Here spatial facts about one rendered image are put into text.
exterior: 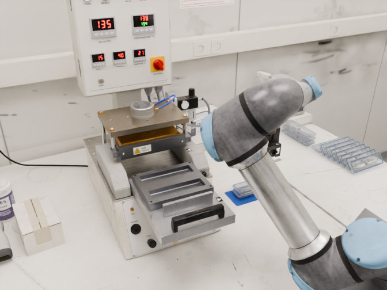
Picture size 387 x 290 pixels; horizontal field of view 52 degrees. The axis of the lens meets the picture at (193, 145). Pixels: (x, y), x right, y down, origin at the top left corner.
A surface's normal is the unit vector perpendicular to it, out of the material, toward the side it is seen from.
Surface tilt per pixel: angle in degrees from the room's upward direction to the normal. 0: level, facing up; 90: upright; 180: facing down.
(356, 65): 90
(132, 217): 65
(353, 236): 39
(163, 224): 0
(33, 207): 1
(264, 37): 90
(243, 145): 70
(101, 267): 0
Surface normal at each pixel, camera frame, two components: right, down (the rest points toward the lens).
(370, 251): -0.52, -0.52
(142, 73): 0.42, 0.43
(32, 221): 0.00, -0.89
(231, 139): -0.24, 0.27
